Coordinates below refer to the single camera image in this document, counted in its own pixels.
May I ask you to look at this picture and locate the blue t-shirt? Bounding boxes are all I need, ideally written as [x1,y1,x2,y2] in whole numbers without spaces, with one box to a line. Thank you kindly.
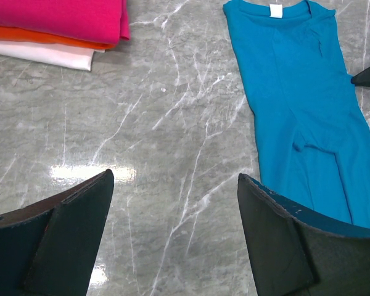
[223,1,370,228]

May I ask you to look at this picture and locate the folded magenta t-shirt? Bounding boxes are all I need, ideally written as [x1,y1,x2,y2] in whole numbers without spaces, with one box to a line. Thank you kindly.
[0,0,130,45]

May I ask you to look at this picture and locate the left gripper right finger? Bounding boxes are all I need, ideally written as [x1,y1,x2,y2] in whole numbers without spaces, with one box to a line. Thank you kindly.
[237,174,370,295]

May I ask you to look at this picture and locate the folded white t-shirt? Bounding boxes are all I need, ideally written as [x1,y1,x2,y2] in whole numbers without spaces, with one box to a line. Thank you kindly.
[0,41,95,71]

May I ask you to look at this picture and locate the folded orange t-shirt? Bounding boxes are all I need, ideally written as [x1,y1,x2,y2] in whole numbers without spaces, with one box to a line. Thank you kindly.
[0,26,116,50]

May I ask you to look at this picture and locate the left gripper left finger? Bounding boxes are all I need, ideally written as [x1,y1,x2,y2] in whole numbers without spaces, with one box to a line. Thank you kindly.
[0,170,114,295]

